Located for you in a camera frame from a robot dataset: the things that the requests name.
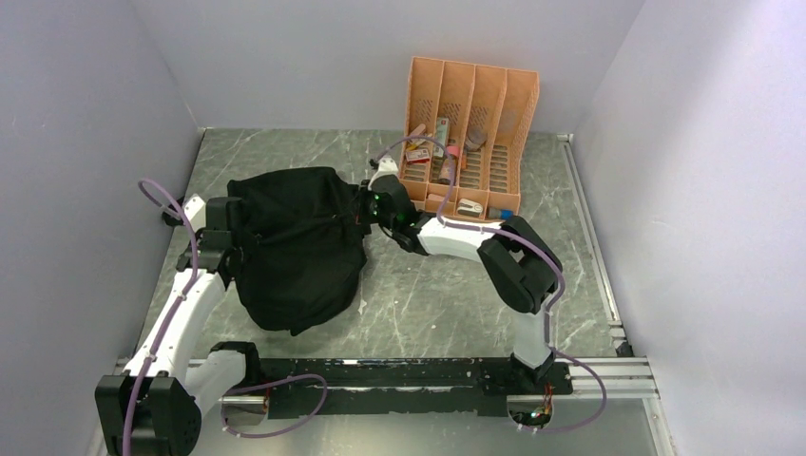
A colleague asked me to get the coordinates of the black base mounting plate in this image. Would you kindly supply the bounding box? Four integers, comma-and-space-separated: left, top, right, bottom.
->
220, 357, 573, 419

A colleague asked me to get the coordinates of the orange plastic desk organizer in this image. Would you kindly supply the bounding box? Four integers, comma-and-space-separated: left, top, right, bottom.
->
397, 57, 540, 221

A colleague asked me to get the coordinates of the green white box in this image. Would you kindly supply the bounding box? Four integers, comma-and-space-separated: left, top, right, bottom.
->
433, 117, 450, 159

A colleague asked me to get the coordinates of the black student backpack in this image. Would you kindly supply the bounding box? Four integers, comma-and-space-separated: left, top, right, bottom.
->
227, 166, 367, 336

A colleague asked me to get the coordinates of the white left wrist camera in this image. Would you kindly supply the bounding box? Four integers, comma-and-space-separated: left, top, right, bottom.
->
182, 194, 206, 233

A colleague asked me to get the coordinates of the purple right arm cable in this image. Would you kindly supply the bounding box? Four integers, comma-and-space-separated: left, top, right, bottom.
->
371, 135, 609, 435

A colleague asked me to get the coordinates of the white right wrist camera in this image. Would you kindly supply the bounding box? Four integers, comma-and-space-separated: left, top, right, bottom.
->
367, 156, 399, 191

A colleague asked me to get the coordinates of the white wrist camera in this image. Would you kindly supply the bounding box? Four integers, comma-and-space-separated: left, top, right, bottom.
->
367, 156, 399, 191
182, 194, 206, 233

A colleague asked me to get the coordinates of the white stapler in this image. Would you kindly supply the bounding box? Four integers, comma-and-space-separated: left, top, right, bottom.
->
455, 199, 484, 219

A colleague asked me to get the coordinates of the grey round jar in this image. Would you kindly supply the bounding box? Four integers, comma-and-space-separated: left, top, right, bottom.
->
464, 125, 488, 152

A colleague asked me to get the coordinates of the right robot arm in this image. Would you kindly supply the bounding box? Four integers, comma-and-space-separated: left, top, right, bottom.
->
357, 175, 563, 393

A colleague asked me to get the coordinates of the pink white small box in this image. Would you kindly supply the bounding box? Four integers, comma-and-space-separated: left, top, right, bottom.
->
404, 148, 432, 165

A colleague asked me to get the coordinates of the brown bottle pink cap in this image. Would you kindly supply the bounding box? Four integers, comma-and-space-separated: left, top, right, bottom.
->
437, 145, 461, 185

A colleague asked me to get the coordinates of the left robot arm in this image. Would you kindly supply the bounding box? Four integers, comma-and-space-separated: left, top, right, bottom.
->
95, 196, 263, 455

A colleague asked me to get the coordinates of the pink eraser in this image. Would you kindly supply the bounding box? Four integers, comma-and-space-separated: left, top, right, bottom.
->
409, 123, 427, 143

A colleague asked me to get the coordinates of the blue capped small item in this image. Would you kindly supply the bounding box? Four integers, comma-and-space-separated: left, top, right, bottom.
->
487, 207, 514, 220

